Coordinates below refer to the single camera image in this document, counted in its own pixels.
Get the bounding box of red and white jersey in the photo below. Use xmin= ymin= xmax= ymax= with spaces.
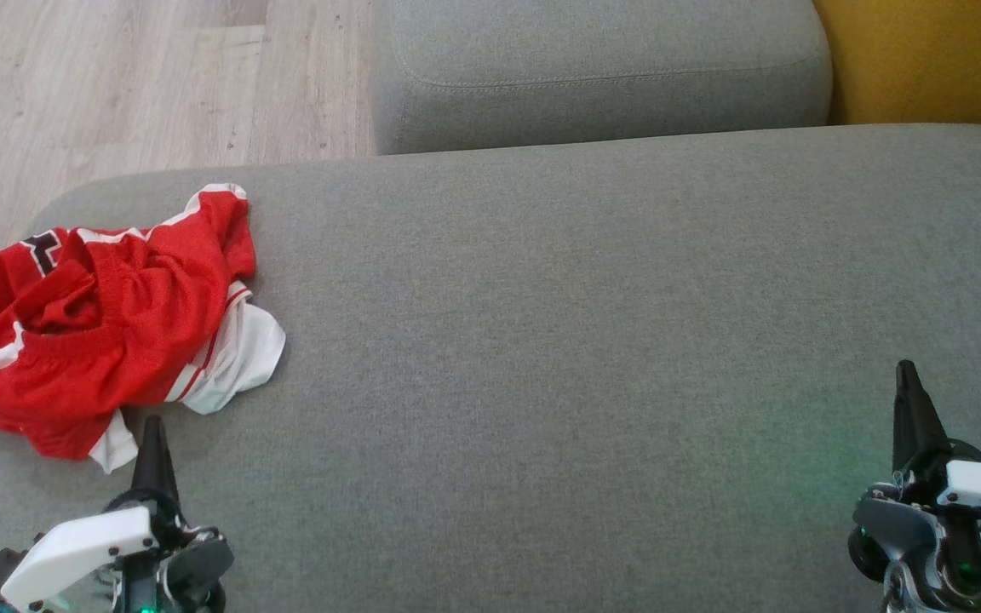
xmin=0 ymin=183 xmax=287 ymax=474

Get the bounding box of wide yellow sofa backrest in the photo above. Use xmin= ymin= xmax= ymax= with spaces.
xmin=812 ymin=0 xmax=981 ymax=135

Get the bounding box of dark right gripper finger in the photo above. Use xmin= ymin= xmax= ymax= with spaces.
xmin=892 ymin=360 xmax=953 ymax=474

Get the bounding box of small grey sofa seat cushion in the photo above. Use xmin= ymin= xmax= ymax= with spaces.
xmin=369 ymin=0 xmax=834 ymax=156

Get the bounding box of large grey sofa seat cushion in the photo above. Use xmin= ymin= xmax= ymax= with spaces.
xmin=0 ymin=123 xmax=981 ymax=613

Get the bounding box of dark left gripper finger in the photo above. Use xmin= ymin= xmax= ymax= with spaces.
xmin=128 ymin=415 xmax=181 ymax=513

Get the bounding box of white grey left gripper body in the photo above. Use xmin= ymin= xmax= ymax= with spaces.
xmin=0 ymin=501 xmax=236 ymax=613

